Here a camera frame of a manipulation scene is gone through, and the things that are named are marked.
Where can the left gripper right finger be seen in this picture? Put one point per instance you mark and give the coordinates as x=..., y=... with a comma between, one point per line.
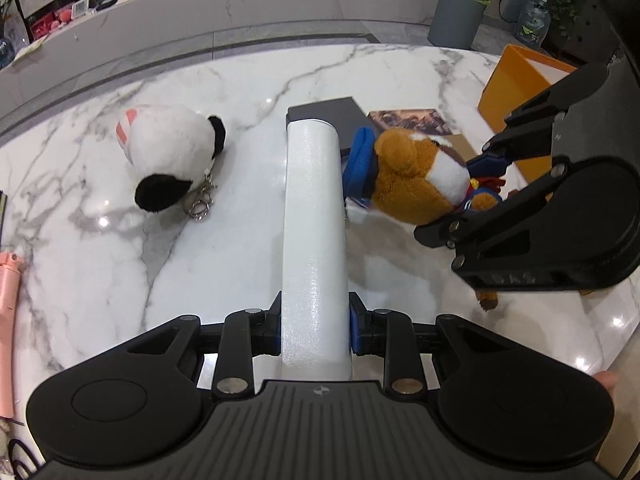
x=390, y=336

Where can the marble tv console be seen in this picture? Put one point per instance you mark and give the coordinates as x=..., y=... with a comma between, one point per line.
x=137, y=25

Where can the panda plush keychain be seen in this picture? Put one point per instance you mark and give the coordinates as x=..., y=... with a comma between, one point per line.
x=171, y=150

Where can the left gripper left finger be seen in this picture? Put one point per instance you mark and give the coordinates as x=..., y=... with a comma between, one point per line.
x=246, y=334

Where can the brown cardboard box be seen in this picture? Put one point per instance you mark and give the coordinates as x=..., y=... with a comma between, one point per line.
x=458, y=147

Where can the orange storage box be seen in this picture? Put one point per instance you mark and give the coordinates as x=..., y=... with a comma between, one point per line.
x=520, y=75

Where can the grey trash bin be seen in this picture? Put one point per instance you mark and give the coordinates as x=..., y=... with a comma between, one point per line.
x=456, y=23

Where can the brown bear plush toy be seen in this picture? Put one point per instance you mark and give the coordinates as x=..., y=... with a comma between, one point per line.
x=413, y=178

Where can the long white box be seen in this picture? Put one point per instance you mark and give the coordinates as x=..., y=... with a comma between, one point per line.
x=315, y=305

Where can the water bottle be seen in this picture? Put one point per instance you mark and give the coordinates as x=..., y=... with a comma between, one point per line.
x=533, y=24

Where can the pink selfie stick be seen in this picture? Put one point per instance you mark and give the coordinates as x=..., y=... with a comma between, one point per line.
x=10, y=279

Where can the illustrated card box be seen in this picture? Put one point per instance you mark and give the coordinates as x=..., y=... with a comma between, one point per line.
x=427, y=121

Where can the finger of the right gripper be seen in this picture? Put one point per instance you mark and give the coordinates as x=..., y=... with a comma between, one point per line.
x=471, y=228
x=566, y=122

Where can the dark grey square box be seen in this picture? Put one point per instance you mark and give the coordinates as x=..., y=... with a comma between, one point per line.
x=344, y=114

